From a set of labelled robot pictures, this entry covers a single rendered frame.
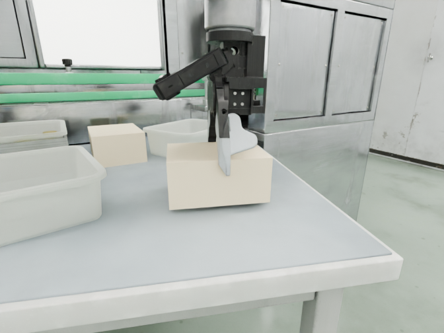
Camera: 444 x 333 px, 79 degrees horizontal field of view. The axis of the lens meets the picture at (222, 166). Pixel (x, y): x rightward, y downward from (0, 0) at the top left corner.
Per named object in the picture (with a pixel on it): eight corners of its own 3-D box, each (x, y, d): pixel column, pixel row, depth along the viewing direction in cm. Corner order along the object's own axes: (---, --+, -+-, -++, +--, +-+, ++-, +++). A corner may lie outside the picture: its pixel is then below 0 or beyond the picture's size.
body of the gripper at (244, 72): (265, 117, 41) (270, 31, 37) (209, 119, 40) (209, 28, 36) (251, 111, 48) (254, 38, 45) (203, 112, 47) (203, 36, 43)
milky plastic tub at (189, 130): (235, 150, 84) (236, 122, 81) (189, 170, 66) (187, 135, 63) (191, 143, 93) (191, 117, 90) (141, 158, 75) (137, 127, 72)
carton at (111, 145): (135, 147, 81) (132, 123, 79) (147, 161, 68) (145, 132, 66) (91, 152, 76) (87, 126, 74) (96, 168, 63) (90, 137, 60)
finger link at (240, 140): (264, 168, 37) (256, 109, 40) (222, 170, 36) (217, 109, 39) (258, 174, 40) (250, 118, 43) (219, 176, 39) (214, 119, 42)
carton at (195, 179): (269, 202, 43) (272, 157, 41) (169, 209, 41) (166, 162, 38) (249, 176, 55) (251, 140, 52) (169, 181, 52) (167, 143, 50)
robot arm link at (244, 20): (207, -9, 35) (201, 6, 42) (207, 30, 36) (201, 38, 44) (263, -5, 36) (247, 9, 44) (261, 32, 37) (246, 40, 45)
